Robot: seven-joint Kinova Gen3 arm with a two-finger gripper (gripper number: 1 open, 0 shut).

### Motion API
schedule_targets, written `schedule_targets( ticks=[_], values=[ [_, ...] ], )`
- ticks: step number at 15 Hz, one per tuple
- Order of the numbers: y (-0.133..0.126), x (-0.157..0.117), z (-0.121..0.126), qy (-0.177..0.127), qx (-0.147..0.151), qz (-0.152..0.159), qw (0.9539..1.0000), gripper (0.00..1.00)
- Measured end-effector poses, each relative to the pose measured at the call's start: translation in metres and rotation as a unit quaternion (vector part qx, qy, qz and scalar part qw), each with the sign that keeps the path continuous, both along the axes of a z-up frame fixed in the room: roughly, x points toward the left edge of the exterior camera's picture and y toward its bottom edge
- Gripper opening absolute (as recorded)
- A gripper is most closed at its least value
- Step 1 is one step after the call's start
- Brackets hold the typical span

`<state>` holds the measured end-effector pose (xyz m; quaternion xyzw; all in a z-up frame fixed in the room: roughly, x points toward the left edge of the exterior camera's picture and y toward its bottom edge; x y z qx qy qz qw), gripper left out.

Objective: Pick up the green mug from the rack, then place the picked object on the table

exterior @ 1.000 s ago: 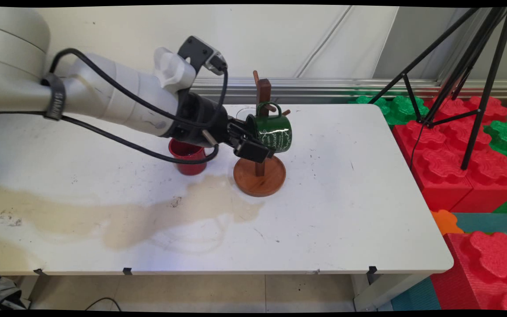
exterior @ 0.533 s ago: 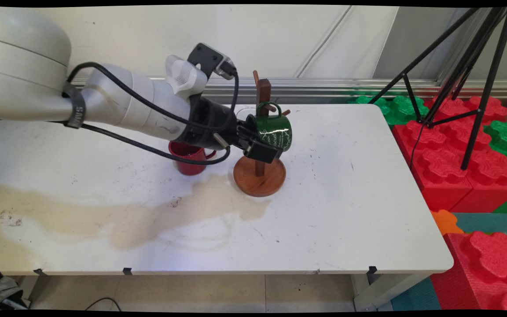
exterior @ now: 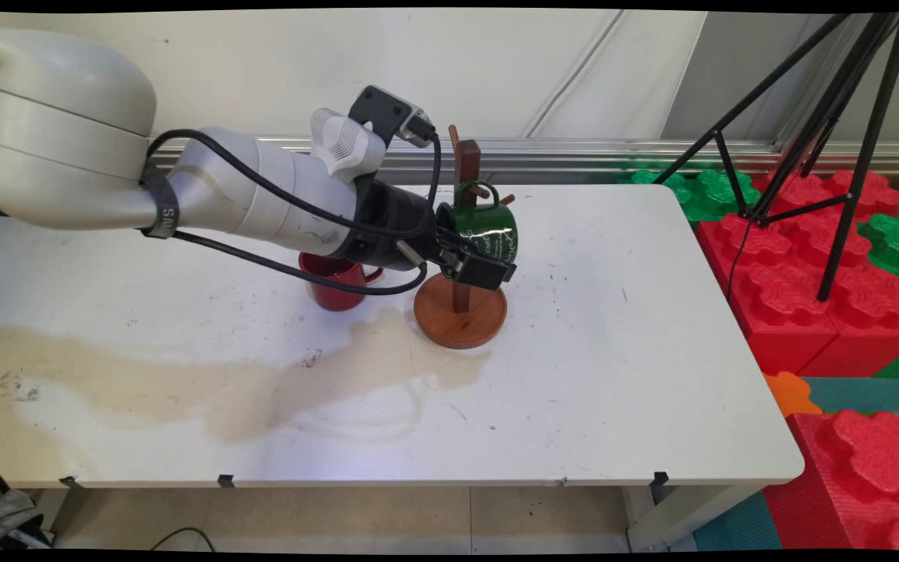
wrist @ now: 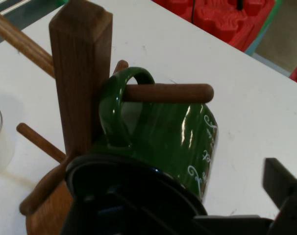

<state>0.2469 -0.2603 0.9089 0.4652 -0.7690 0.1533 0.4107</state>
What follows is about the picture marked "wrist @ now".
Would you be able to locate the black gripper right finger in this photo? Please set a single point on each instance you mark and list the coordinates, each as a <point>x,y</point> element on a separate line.
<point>290,203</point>

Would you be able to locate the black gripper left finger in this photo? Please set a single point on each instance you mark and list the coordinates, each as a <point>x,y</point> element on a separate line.
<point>129,220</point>

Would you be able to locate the green ceramic mug white script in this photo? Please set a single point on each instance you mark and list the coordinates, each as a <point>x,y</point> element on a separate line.
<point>163,137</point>

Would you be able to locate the wooden mug tree stand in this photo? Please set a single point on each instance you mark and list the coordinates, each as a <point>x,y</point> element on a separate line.
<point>77,85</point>

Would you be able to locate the black tripod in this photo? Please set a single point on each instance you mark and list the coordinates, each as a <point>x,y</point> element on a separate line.
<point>240,3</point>

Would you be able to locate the green foam block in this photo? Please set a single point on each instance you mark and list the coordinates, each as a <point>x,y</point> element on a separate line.
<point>61,2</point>

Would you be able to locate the silver metal wall rail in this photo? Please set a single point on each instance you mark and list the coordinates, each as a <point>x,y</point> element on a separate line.
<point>8,6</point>

